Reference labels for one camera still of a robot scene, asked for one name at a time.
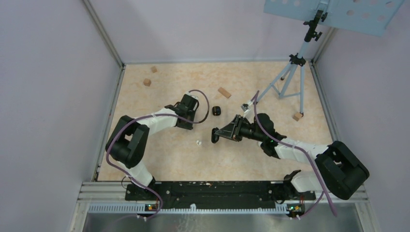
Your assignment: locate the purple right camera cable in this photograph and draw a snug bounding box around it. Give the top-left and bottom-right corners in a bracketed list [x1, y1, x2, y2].
[249, 90, 338, 219]

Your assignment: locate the light blue perforated panel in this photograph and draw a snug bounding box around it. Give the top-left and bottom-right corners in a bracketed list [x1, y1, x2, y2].
[264, 0, 404, 36]

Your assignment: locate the black oval charging case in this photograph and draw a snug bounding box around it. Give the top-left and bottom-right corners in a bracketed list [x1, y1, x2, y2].
[211, 128, 220, 144]

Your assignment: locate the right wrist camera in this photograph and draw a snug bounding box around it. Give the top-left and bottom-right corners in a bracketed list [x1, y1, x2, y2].
[241, 102, 252, 118]

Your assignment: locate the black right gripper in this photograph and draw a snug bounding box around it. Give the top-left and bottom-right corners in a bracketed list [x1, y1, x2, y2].
[216, 114, 264, 142]

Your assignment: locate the wooden block under tripod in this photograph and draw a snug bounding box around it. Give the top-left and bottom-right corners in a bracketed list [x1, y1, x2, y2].
[292, 112, 304, 121]

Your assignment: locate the long wooden block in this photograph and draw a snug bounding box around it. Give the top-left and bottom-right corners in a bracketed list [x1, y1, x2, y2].
[218, 87, 232, 99]

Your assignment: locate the white slotted cable duct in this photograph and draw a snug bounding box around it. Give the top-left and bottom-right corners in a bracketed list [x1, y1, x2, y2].
[88, 203, 289, 214]

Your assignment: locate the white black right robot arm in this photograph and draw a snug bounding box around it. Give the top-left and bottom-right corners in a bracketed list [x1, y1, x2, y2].
[211, 113, 370, 200]

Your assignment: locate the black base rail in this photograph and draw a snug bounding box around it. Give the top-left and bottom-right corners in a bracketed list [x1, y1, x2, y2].
[125, 181, 316, 209]

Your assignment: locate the black case with gold band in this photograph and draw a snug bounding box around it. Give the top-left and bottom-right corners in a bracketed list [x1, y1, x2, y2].
[212, 106, 221, 116]

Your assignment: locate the wooden cube near corner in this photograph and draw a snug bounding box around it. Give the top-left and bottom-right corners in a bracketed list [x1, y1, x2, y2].
[150, 66, 158, 73]

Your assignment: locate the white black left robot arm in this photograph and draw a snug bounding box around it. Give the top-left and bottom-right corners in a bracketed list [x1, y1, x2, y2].
[105, 92, 199, 200]

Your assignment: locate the light blue tripod stand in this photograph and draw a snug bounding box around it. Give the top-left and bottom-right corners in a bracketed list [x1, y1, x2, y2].
[256, 10, 327, 114]

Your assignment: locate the wooden cube left side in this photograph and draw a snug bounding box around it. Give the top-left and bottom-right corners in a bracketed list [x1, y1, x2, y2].
[143, 78, 151, 87]

